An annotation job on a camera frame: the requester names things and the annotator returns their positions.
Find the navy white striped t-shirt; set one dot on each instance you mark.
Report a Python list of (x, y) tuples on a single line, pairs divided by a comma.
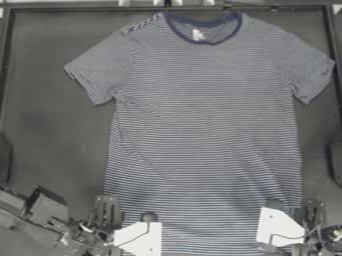
[(200, 116)]

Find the black table edge bracket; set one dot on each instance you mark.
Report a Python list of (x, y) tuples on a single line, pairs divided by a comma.
[(335, 163), (4, 160)]

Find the black table frame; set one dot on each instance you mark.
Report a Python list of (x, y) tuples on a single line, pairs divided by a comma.
[(88, 7)]

